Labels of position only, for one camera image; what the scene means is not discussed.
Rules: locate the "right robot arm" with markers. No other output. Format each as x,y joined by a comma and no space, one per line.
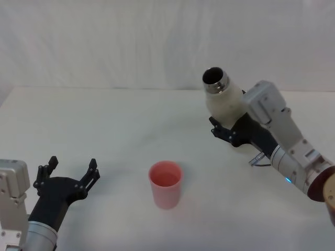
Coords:
288,141

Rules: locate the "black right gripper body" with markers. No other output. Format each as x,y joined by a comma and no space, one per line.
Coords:
254,133

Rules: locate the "white curtain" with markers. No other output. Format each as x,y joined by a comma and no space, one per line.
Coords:
104,39

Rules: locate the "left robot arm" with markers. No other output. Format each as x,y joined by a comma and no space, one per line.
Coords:
13,188

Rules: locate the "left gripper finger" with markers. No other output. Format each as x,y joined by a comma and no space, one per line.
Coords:
90,175
45,170

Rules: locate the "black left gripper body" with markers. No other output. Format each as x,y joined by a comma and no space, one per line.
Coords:
56,191

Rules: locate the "cream vacuum bottle steel neck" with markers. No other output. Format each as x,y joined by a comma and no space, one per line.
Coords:
225,104

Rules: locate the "white table cloth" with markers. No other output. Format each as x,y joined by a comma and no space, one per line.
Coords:
104,125

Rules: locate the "pink cup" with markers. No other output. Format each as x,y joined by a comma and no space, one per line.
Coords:
165,192

